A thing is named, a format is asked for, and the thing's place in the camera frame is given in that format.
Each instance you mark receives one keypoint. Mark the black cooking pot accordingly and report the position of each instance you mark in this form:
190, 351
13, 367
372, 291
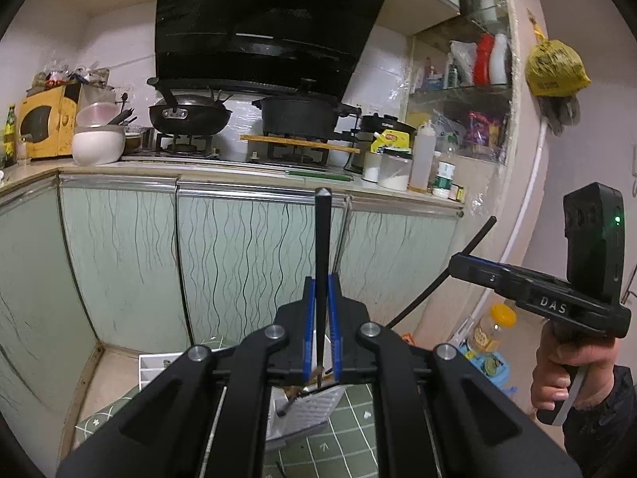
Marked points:
298, 117

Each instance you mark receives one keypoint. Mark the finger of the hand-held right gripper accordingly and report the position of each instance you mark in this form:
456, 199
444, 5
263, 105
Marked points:
477, 270

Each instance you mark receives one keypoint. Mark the jar of white powder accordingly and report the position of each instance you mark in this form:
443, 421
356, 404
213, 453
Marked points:
395, 174

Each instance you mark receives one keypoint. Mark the gas stove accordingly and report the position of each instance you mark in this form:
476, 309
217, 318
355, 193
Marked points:
189, 152

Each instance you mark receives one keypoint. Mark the green checked tablecloth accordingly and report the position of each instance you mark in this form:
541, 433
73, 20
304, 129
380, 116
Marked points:
343, 433

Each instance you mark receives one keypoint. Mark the white pipe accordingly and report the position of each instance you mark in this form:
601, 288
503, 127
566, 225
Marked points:
527, 194

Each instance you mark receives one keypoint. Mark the black range hood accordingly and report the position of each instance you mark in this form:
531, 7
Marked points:
263, 15

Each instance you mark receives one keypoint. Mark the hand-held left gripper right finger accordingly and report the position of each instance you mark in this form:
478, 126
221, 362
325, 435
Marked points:
335, 331

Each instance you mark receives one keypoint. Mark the yellow plastic bag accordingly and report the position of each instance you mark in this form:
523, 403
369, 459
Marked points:
555, 67

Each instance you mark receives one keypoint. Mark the person's right forearm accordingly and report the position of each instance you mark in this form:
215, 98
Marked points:
607, 423

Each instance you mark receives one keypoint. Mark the red bottle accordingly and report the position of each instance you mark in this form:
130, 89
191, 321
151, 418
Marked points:
482, 62

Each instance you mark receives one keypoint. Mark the blue plastic container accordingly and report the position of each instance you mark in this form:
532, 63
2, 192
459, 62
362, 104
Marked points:
490, 371

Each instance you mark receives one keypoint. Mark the small white jar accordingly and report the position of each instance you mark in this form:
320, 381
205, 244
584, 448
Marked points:
371, 169

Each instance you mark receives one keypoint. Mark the white plastic bottle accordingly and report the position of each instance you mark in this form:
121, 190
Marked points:
498, 62

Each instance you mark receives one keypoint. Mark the black chopstick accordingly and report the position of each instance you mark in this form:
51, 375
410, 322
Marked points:
423, 298
322, 234

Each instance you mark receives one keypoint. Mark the black wok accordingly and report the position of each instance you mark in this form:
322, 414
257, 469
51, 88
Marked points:
189, 117

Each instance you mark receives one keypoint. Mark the yellow box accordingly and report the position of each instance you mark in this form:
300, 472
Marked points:
393, 139

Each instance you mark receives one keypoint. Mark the small yellow can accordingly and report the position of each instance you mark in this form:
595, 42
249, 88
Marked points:
458, 194

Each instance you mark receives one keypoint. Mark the yellow microwave oven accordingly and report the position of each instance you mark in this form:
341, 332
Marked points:
45, 124

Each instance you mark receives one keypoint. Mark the white squeeze bottle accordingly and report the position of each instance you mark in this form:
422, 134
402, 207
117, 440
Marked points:
423, 159

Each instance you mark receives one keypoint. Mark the green glass bottle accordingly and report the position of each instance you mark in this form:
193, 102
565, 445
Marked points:
10, 134

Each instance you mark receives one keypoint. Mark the person's right hand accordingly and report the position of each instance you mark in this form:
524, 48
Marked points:
550, 378

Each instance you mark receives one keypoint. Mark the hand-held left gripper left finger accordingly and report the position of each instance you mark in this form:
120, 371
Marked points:
309, 331

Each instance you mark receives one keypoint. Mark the white bowl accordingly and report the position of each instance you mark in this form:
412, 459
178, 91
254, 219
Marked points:
97, 147

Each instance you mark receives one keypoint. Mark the white grey utensil holder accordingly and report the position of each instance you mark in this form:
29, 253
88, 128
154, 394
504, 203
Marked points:
159, 368

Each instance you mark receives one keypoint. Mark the plastic container pink lid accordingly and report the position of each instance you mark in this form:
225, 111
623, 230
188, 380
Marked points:
97, 113

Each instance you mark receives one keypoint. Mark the wooden board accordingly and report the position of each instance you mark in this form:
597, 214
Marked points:
298, 142

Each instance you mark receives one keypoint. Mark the clear jar yellow lid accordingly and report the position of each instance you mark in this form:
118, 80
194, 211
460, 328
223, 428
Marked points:
490, 328

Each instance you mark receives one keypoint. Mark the white bottle green label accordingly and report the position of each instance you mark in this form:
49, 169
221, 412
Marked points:
443, 181

